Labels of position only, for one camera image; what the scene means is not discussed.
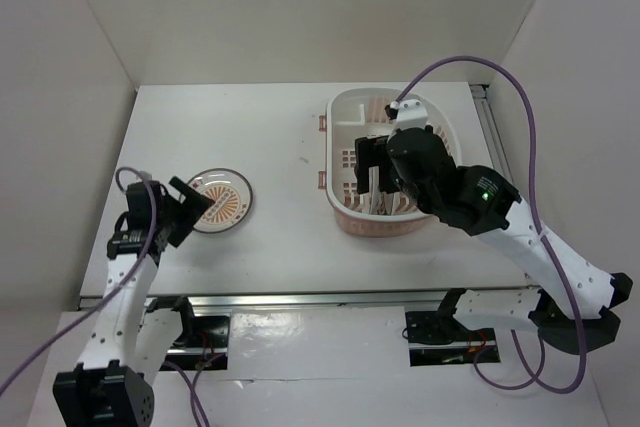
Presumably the purple cable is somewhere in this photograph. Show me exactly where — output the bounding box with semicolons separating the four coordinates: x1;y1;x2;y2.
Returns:
397;55;589;394
0;166;214;426

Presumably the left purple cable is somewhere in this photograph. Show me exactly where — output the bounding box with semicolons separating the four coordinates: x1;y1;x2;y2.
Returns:
0;166;214;426

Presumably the plate with red characters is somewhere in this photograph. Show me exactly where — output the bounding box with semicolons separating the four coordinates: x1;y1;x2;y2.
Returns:
368;167;383;215

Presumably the aluminium rail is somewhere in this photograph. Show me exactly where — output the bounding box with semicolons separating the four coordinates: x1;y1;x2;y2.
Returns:
469;84;513;183
77;285;539;311

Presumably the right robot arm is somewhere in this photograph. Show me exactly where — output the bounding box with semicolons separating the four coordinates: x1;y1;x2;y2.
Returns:
354;126;633;355

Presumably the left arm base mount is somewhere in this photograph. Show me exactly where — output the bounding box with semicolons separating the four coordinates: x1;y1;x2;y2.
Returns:
165;313;231;373

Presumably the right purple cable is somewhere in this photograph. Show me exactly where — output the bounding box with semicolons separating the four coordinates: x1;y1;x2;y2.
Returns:
397;55;589;394

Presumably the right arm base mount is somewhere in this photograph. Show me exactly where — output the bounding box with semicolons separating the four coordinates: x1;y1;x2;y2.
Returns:
401;311;500;367

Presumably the aluminium rail right side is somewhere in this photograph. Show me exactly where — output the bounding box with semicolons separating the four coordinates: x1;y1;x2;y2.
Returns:
469;84;513;183

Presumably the white and pink dish rack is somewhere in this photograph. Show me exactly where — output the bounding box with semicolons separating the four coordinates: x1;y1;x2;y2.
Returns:
319;87;430;238

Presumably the green rimmed white plate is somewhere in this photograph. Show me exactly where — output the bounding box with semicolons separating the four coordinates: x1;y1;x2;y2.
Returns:
391;192;413;215

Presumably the aluminium rail front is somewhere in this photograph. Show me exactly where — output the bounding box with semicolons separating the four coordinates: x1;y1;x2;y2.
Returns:
77;285;539;311

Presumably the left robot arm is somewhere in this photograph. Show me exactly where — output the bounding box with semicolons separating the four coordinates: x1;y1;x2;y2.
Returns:
52;177;215;426

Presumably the plate with orange sunburst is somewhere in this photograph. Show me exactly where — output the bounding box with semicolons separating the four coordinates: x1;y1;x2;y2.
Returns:
188;168;254;234

